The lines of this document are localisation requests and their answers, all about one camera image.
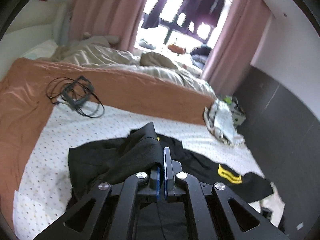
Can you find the black jacket with yellow patch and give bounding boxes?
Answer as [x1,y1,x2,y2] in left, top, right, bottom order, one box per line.
[67,122,273,239]

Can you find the dark clothes hanging at window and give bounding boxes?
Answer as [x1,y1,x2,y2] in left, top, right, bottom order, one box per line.
[142,0,227,44]

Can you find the crumpled white patterned cloth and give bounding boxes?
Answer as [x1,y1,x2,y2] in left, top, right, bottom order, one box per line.
[203,99,245,147]

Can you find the small green white box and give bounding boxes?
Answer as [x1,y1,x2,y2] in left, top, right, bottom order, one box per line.
[223,96,246,127]

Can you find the white floral bed sheet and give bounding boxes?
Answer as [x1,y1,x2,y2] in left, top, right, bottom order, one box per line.
[12,99,286,240]

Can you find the beige crumpled duvet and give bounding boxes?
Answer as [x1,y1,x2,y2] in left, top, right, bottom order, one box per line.
[49,36,216,99]

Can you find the orange blanket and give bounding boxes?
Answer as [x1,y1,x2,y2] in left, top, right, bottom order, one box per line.
[1,58,214,225]

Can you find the pink curtain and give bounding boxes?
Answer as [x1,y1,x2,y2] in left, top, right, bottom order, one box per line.
[69,0,271,95]

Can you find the white pillow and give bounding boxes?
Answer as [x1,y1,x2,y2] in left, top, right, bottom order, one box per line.
[20,40,58,60]

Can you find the black cable bundle with frame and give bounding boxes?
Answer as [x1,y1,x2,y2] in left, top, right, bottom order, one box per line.
[45,75,105,119]

